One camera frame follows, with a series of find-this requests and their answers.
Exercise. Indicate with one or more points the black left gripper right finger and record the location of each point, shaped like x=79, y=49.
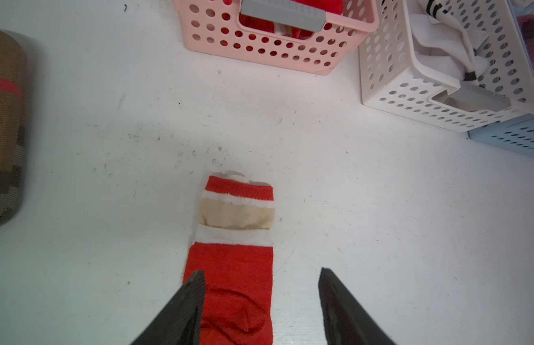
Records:
x=345, y=320

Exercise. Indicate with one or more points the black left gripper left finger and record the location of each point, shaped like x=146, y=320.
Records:
x=179, y=322

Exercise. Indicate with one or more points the white ankle sock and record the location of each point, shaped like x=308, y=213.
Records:
x=442, y=43

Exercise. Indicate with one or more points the white plastic basket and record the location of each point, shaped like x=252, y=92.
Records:
x=394, y=81

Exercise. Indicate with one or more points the pink plastic basket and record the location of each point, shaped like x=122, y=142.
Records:
x=213, y=27

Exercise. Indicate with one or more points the brown plaid glasses case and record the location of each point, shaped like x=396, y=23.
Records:
x=12, y=124

